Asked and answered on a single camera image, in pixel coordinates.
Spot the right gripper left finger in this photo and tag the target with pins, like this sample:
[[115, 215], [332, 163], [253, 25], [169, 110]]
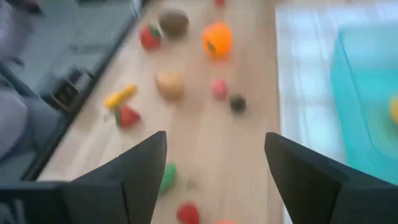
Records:
[[124, 186]]

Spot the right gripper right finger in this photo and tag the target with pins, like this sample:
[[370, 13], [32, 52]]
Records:
[[311, 186]]

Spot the green pea pod toy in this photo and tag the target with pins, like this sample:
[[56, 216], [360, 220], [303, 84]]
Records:
[[168, 177]]

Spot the red strawberry with leafy stem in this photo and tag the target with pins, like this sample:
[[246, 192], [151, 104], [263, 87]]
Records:
[[128, 117]]

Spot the small red raspberry toy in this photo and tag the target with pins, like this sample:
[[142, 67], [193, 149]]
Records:
[[188, 214]]

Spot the yellow banana toy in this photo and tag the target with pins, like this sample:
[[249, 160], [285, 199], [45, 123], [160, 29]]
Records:
[[119, 96]]

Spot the black blackberry toy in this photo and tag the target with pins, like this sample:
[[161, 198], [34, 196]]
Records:
[[237, 103]]

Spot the yellow lemon toy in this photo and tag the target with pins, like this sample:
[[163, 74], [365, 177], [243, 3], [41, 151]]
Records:
[[395, 110]]

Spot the small pink toy fruit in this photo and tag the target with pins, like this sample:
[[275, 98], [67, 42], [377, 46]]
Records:
[[220, 88]]

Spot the smooth red strawberry toy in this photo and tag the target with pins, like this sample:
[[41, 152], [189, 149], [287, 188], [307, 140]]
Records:
[[149, 37]]

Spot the brown kiwi toy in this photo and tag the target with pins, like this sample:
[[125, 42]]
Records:
[[174, 22]]

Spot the orange toy with green leaf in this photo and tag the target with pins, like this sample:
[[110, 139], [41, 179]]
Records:
[[217, 39]]

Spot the teal translucent tupperware container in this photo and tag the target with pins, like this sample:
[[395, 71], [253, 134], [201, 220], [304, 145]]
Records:
[[357, 109]]

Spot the black floor box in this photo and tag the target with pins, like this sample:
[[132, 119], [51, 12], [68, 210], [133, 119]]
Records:
[[66, 95]]

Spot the white plaid cloth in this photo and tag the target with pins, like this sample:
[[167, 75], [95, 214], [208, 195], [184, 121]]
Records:
[[304, 77]]

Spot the tan potato toy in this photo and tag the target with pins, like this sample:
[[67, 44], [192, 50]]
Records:
[[170, 84]]

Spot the black aluminium table frame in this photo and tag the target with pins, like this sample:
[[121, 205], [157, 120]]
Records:
[[43, 161]]

